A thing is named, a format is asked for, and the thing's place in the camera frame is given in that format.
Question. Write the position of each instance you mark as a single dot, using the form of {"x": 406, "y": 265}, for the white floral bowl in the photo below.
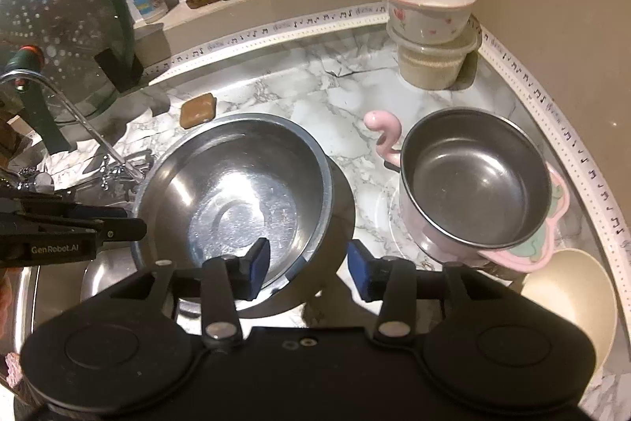
{"x": 424, "y": 21}

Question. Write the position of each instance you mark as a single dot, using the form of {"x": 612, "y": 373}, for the round steamer lid green rim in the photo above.
{"x": 59, "y": 31}

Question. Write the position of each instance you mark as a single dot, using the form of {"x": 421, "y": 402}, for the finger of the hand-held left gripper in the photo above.
{"x": 74, "y": 209}
{"x": 125, "y": 231}

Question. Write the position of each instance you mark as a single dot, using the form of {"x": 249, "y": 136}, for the clear plastic container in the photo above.
{"x": 431, "y": 66}

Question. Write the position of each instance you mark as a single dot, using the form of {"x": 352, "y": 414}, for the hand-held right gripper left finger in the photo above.
{"x": 259, "y": 273}

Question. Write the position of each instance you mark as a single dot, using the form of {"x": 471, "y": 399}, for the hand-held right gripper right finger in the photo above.
{"x": 359, "y": 278}

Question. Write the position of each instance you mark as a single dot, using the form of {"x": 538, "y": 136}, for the stainless steel sink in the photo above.
{"x": 54, "y": 297}

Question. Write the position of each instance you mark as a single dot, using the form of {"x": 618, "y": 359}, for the cream bowl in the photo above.
{"x": 567, "y": 302}

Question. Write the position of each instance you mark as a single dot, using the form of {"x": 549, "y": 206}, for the stainless steel bowl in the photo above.
{"x": 231, "y": 204}

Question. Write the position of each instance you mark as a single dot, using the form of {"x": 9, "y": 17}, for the beige block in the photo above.
{"x": 150, "y": 43}

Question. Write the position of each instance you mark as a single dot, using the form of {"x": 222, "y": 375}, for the brown soap bar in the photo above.
{"x": 198, "y": 110}

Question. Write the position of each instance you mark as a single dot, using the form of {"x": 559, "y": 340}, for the chrome gooseneck faucet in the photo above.
{"x": 79, "y": 115}

